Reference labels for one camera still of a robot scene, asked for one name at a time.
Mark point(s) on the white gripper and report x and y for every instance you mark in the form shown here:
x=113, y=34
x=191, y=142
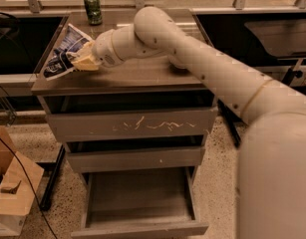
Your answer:
x=104, y=49

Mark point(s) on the blue chip bag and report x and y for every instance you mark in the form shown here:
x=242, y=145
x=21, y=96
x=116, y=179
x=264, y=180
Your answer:
x=61, y=62

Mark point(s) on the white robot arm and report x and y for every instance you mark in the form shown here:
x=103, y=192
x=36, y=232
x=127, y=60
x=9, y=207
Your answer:
x=272, y=156

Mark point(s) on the grey drawer cabinet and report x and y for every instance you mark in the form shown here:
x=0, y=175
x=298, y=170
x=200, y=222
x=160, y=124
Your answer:
x=136, y=85

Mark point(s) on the top grey drawer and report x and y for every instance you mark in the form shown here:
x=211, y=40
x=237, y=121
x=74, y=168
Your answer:
x=131, y=124

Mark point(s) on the middle grey drawer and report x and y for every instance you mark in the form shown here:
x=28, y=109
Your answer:
x=132, y=159

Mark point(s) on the open bottom grey drawer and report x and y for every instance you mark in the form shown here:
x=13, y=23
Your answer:
x=140, y=204

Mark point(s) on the green soda can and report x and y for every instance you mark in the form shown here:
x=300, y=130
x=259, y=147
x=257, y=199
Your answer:
x=93, y=10

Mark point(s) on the white ceramic bowl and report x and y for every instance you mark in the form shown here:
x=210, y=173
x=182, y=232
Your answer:
x=176, y=63

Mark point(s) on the brown cardboard box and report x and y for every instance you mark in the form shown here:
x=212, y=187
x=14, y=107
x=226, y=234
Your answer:
x=21, y=177

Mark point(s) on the black table leg left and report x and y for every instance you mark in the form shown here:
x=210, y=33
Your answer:
x=51, y=171

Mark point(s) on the black table leg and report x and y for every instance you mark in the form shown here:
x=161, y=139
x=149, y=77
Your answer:
x=51, y=171
x=229, y=121

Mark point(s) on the black table leg right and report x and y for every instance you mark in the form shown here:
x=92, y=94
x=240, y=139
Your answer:
x=229, y=121

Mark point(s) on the white box under cardboard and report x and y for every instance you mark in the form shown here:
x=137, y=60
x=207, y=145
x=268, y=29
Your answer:
x=11, y=225

